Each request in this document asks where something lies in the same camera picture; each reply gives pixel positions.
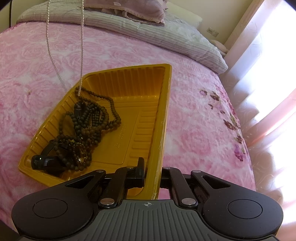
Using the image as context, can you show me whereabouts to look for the dark brown bead necklace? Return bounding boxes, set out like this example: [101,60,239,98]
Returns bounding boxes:
[49,86,122,172]

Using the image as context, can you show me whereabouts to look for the yellow plastic tray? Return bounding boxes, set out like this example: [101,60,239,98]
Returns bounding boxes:
[18,64,172,200]

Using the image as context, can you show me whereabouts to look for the white pearl necklace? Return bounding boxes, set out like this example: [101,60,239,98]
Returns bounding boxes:
[46,0,85,98]

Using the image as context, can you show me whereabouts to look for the pink floral bedspread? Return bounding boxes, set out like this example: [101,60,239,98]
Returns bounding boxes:
[1,22,255,227]

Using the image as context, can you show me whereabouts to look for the pink cushion by curtain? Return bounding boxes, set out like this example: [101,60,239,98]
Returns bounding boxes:
[209,40,229,57]

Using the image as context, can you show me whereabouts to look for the pink sheer curtain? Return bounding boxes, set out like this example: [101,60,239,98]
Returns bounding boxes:
[220,1,295,240]

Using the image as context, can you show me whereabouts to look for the grey striped quilt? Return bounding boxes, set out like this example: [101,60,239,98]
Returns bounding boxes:
[17,1,228,74]

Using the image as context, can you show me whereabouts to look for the mauve pillow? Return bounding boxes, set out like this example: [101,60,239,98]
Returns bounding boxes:
[84,0,165,25]

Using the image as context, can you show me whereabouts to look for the wall power socket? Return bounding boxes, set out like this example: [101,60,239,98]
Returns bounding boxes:
[207,27,219,37]

